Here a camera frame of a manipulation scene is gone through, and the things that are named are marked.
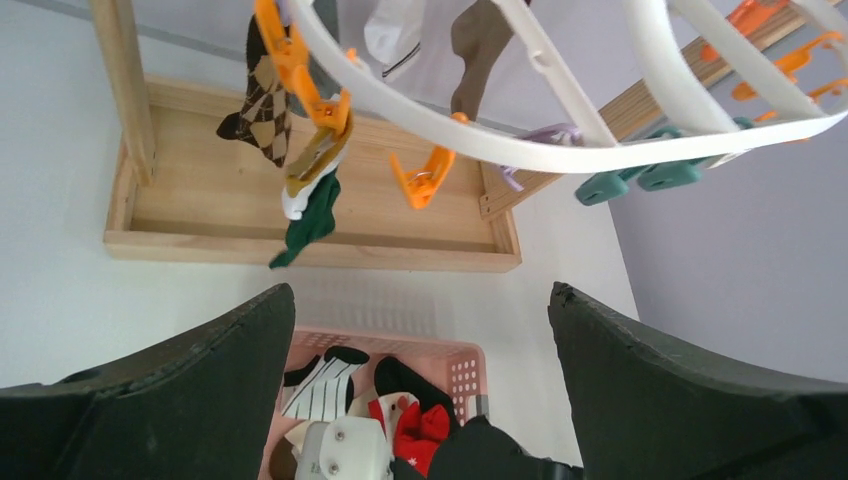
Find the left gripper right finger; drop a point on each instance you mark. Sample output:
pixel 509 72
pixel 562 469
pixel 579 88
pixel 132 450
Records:
pixel 649 405

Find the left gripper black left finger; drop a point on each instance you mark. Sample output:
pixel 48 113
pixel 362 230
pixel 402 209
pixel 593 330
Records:
pixel 195 406

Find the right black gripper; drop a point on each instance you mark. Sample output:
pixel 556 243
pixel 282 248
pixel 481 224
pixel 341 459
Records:
pixel 481 451

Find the red christmas sock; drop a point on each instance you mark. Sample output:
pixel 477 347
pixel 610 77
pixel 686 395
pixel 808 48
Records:
pixel 414 433

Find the pink plastic basket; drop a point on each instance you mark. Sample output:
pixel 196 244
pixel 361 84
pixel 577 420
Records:
pixel 455 367

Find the beige brown patch sock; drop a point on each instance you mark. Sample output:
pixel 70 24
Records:
pixel 283 449

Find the black white striped sock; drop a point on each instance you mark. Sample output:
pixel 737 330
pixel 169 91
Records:
pixel 323 390

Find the dark green sock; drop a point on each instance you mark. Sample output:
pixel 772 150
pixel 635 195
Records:
pixel 310 213

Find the dark brown argyle sock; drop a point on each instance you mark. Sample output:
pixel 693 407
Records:
pixel 264 120

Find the white round clip hanger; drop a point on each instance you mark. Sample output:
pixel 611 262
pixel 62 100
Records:
pixel 596 99

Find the taupe striped cuff sock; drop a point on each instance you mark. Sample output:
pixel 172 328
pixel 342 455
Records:
pixel 478 36

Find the white grey sock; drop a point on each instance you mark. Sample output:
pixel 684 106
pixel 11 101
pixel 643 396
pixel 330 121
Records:
pixel 393 35

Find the wooden hanger stand frame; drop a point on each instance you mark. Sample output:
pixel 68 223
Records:
pixel 378 181

